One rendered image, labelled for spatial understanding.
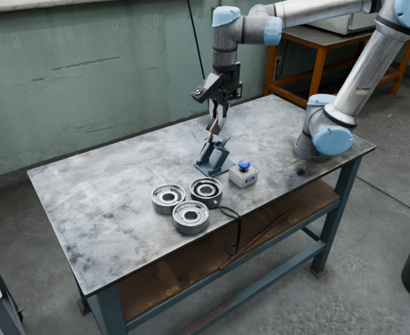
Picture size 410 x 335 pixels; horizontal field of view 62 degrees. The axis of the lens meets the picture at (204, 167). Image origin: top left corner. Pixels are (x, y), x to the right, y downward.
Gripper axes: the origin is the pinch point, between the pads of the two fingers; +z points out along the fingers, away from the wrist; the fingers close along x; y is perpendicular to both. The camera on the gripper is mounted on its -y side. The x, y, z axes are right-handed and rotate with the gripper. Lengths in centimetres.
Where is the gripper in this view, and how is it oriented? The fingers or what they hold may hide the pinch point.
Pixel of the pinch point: (216, 123)
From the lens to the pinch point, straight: 115.3
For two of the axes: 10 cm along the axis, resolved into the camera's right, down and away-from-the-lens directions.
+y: 8.1, -3.3, 4.8
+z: -0.1, 8.1, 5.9
